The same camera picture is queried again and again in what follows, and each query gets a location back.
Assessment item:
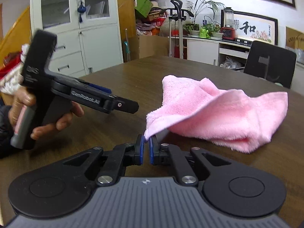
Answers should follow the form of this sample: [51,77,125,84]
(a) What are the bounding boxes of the pink towel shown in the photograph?
[144,75,288,153]

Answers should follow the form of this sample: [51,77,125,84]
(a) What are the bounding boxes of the person's left hand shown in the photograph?
[8,86,85,141]

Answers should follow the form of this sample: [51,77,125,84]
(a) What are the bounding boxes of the cardboard box on floor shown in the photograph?
[129,35,169,60]

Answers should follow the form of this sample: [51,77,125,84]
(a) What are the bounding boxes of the white glass-door cabinet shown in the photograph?
[30,0,123,77]

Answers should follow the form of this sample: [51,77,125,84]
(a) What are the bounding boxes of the green paper bag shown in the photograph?
[135,0,153,17]

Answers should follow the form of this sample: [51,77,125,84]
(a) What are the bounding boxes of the black chair headrest stand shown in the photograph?
[160,0,194,59]

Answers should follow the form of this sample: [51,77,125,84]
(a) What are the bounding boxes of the white low sideboard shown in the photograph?
[169,36,253,70]

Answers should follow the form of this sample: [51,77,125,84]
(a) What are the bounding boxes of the red base blender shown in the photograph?
[221,7,235,41]

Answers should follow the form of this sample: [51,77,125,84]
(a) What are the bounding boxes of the potted palm plant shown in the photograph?
[186,0,225,32]

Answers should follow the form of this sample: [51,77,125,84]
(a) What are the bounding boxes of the black office chair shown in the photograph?
[244,41,297,89]

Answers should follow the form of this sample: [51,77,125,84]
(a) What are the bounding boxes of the framed calligraphy with flowers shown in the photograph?
[221,10,278,45]

